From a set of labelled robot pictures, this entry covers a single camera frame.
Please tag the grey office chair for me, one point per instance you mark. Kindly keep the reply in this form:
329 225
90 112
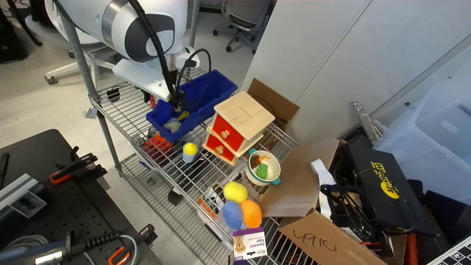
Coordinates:
243 19

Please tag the orange foam ball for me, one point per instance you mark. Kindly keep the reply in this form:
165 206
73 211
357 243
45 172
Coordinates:
252 214

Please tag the brown cardboard sheet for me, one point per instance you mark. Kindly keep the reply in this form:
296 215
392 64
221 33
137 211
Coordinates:
274 100

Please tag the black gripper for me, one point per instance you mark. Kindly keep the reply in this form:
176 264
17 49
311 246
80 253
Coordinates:
178 100

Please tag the black perforated work table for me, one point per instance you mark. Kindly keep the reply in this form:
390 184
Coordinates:
64 215

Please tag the blue plastic bin tray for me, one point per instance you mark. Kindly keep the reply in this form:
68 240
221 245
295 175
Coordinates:
206 93

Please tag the black bar clamp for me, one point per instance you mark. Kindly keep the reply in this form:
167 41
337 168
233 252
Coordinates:
93 243

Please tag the wooden box with red drawers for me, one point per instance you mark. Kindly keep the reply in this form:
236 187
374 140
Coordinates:
243 115

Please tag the aluminium extrusion bar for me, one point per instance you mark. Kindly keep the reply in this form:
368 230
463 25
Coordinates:
17 192

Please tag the yellow foam ball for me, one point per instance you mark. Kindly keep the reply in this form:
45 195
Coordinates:
236 192

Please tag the purple white ball label card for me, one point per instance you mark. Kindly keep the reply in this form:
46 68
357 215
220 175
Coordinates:
249 243

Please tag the clear plastic storage bin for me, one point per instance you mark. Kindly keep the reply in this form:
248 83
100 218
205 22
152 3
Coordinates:
436 142

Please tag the small bottle with yellow cap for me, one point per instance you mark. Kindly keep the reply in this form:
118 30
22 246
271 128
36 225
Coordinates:
190 152

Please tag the red plastic container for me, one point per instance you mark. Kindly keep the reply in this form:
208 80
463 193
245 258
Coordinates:
413 250

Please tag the red orange plastic item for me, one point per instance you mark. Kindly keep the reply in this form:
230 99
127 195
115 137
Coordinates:
158 146

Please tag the white chair base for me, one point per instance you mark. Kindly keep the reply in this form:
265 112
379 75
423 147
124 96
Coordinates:
68 68

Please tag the silver metal bracket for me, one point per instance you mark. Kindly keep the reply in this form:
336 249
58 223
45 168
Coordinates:
368 122

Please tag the orange white package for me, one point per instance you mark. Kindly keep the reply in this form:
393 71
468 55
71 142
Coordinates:
211 203

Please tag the black chair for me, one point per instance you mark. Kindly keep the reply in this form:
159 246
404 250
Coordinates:
15 34

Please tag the black bag with yellow logo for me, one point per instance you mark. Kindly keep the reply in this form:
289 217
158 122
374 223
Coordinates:
387 186

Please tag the brown cardboard box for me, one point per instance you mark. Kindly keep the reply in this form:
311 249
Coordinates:
299 177

